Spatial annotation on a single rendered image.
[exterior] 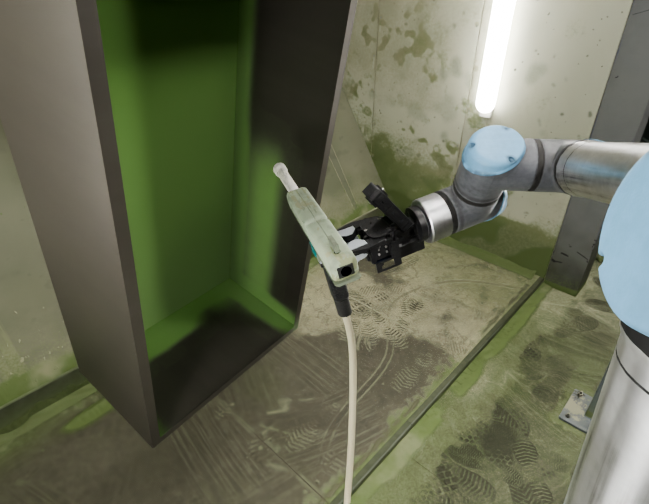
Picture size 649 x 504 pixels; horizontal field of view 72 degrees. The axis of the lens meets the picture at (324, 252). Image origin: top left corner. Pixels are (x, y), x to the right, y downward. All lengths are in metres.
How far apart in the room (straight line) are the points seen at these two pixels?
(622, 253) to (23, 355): 2.03
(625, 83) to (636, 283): 2.21
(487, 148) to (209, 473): 1.44
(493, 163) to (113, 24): 0.80
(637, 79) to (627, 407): 2.19
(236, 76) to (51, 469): 1.49
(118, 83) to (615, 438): 1.07
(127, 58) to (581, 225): 2.24
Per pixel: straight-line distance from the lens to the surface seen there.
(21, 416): 2.18
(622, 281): 0.31
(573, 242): 2.74
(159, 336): 1.60
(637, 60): 2.47
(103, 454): 1.97
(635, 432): 0.34
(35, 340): 2.13
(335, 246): 0.72
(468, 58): 2.72
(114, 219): 0.80
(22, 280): 2.13
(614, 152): 0.70
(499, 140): 0.81
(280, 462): 1.79
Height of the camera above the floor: 1.54
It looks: 32 degrees down
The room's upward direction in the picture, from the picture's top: straight up
